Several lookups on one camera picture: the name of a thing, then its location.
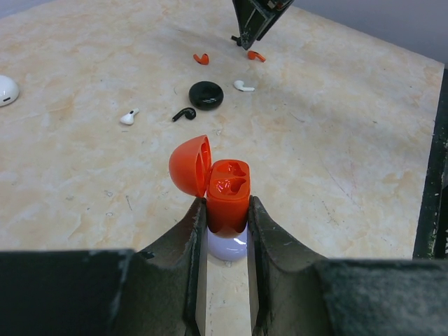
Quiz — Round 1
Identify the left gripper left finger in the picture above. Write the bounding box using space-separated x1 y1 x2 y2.
1 198 207 335

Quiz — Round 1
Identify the orange earbud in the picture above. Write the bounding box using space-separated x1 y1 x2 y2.
193 53 210 66
247 50 266 62

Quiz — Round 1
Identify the white earbud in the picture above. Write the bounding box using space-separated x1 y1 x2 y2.
233 80 255 92
120 108 140 125

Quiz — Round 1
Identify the black earbud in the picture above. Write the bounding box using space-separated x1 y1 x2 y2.
171 107 197 122

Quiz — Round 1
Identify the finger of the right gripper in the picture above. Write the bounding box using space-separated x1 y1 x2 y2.
231 0 293 49

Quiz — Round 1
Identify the black charging case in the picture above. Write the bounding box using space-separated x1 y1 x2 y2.
188 81 224 111

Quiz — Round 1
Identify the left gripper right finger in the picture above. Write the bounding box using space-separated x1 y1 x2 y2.
248 197 447 335

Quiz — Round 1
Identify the orange charging case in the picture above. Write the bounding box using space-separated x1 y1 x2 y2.
169 135 251 238

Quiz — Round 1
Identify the white charging case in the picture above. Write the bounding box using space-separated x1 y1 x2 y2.
0 75 20 107

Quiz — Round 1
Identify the purple charging case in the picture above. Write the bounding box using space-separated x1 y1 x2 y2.
207 225 248 262

